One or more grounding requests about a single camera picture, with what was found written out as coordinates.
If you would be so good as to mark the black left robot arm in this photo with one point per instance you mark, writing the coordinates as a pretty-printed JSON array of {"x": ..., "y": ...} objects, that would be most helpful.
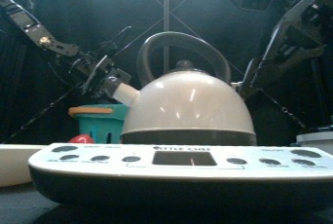
[{"x": 27, "y": 24}]

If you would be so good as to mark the red toy fruit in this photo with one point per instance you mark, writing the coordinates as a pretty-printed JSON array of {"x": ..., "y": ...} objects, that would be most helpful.
[{"x": 82, "y": 139}]

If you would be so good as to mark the white pot grey rim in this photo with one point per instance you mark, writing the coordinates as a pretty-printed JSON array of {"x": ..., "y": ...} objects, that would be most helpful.
[{"x": 318, "y": 141}]

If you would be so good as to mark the white shallow bowl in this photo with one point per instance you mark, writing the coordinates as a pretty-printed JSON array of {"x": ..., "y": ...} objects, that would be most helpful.
[{"x": 12, "y": 166}]

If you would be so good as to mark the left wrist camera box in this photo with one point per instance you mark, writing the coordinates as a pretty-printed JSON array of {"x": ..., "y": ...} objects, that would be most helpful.
[{"x": 111, "y": 46}]

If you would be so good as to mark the vertical metal frame pole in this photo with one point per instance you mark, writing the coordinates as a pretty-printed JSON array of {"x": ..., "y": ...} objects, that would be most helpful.
[{"x": 166, "y": 7}]

